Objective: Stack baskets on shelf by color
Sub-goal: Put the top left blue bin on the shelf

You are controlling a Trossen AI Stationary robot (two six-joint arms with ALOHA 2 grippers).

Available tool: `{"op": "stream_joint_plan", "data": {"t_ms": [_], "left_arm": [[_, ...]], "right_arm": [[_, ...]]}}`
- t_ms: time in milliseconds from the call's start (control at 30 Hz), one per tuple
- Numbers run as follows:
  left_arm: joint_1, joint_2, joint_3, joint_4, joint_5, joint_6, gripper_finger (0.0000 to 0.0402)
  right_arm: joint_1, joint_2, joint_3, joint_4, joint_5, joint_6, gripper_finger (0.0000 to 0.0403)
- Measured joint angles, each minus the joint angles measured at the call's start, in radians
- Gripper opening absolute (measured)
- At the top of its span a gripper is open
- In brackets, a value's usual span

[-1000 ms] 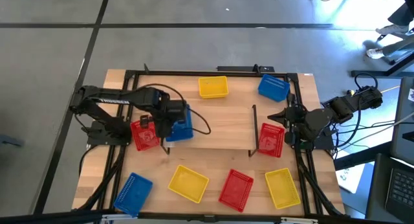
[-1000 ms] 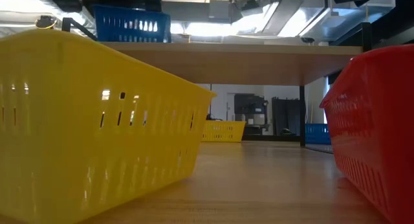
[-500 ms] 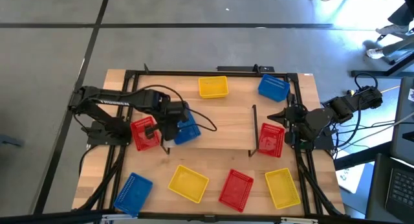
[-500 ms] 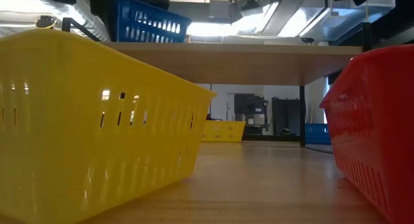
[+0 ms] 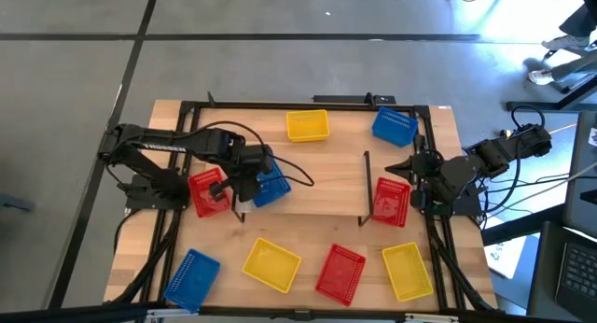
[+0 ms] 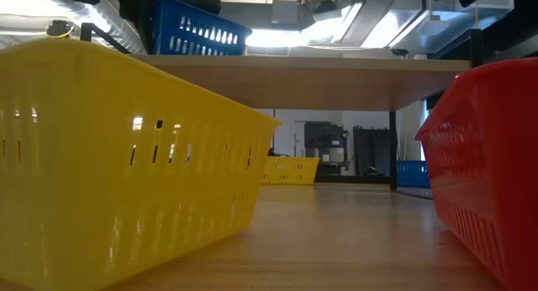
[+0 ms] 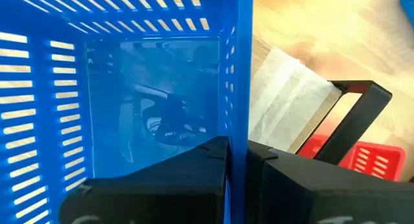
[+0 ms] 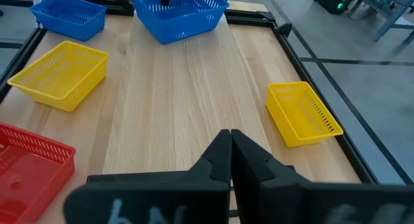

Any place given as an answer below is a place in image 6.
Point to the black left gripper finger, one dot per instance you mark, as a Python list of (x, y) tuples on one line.
[(136, 13)]

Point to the blue plastic basket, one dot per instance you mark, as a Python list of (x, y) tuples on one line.
[(197, 34), (414, 173)]

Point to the yellow plastic basket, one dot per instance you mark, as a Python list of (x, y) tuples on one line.
[(126, 177), (290, 171)]

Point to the red plastic basket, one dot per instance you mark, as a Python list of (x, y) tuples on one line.
[(483, 165)]

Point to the bright ceiling light panel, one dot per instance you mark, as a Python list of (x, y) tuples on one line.
[(277, 38)]

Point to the black office machine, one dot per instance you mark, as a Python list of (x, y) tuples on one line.
[(325, 139)]

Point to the black cabinet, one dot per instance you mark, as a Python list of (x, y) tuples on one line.
[(370, 150)]

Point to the silver foil ceiling duct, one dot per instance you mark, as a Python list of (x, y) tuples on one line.
[(117, 26)]

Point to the grey metal ceiling duct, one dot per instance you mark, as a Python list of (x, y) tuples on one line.
[(445, 26), (370, 13)]

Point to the black aluminium table frame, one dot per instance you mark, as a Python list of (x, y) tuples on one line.
[(357, 180)]

